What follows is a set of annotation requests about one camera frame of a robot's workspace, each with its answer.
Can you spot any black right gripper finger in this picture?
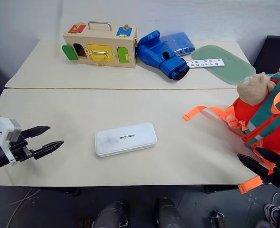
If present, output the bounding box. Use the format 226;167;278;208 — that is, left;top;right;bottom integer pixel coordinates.
237;153;275;181
255;147;280;167

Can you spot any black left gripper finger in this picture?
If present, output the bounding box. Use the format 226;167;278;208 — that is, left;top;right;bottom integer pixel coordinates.
20;125;51;139
32;140;65;160

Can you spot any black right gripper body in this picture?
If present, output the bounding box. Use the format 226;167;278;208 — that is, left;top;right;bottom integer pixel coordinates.
267;162;280;189

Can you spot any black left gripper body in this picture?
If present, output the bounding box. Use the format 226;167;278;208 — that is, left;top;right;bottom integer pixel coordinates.
9;137;36;163

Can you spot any orange and green backpack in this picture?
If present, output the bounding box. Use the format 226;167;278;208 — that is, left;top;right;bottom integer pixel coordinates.
182;66;280;195

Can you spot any white rectangular case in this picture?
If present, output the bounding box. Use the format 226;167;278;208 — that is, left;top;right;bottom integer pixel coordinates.
94;122;158;158

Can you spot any white sneaker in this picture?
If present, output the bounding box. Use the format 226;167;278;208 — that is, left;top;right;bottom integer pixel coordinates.
263;191;280;220

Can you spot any beige plush toy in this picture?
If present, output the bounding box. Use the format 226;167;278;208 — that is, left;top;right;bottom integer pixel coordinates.
236;72;277;105

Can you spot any dark rounded shape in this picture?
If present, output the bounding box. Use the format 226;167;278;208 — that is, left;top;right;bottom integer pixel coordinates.
92;200;131;228
155;197;186;228

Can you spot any green oval mat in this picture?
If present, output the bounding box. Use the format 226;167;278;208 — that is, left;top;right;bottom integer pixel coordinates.
190;45;257;86

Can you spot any black chair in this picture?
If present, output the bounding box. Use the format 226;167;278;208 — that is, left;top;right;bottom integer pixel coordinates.
252;35;280;75

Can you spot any wooden lock box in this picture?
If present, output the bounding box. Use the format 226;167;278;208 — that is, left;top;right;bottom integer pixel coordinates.
61;21;138;69

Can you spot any white strip with letters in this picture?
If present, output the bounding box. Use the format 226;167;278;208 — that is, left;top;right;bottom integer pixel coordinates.
186;58;225;69

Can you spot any blue boxing glove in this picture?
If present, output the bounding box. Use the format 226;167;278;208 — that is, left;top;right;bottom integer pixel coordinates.
136;29;190;81

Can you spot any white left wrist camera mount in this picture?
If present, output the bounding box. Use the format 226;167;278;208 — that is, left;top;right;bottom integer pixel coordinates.
0;116;22;165

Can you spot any thin white floor cable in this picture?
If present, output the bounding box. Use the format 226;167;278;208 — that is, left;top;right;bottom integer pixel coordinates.
6;188;41;228

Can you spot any small metal bracket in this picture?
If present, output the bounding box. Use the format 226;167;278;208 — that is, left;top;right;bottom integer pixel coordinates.
210;209;225;227

